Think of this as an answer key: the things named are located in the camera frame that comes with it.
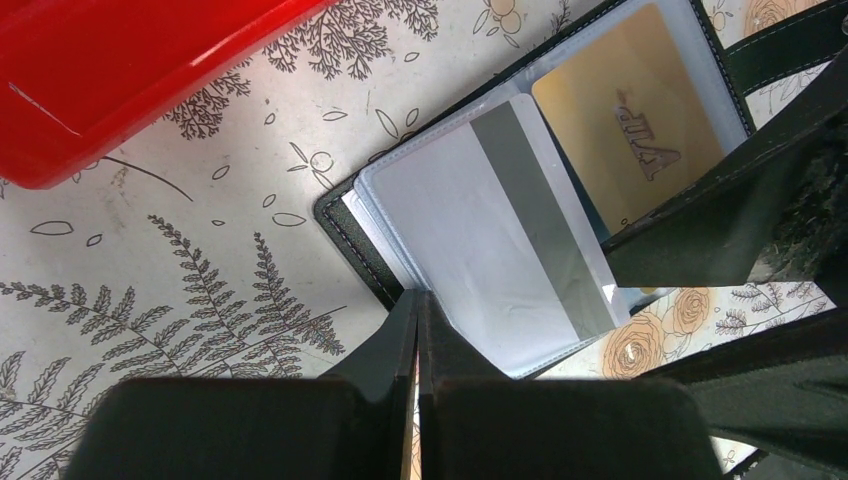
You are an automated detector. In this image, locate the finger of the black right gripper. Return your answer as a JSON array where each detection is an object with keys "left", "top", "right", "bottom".
[
  {"left": 643, "top": 307, "right": 847, "bottom": 474},
  {"left": 602, "top": 53, "right": 847, "bottom": 287}
]

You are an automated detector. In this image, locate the gold VIP card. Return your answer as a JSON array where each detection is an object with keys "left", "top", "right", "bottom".
[{"left": 532, "top": 3, "right": 724, "bottom": 234}]

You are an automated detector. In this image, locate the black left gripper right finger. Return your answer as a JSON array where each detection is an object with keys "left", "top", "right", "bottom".
[{"left": 417, "top": 292, "right": 722, "bottom": 479}]

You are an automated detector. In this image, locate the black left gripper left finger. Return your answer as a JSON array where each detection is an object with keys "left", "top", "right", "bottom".
[{"left": 66, "top": 290, "right": 420, "bottom": 479}]

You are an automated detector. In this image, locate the white magnetic stripe card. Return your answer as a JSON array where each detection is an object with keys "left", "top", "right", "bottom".
[{"left": 361, "top": 94, "right": 628, "bottom": 378}]

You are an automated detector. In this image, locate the red plastic bin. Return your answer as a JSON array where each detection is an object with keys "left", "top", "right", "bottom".
[{"left": 1, "top": 0, "right": 322, "bottom": 189}]

